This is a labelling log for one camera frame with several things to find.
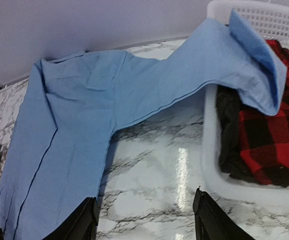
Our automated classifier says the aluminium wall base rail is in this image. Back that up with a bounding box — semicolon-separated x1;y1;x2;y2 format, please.
115;35;189;50

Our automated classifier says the black garment in basket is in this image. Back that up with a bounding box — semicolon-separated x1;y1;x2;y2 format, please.
216;86;258;184

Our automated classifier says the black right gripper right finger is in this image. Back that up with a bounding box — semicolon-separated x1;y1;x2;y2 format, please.
193;189;254;240

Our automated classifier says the light blue long sleeve shirt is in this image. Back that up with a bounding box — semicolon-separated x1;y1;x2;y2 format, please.
0;11;286;240

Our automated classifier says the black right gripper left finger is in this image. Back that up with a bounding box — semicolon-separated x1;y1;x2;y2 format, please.
48;197;99;240

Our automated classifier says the red black plaid shirt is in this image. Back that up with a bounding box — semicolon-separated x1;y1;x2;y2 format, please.
239;40;289;188

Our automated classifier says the white plastic laundry basket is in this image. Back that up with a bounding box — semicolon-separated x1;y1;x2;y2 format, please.
201;0;289;208

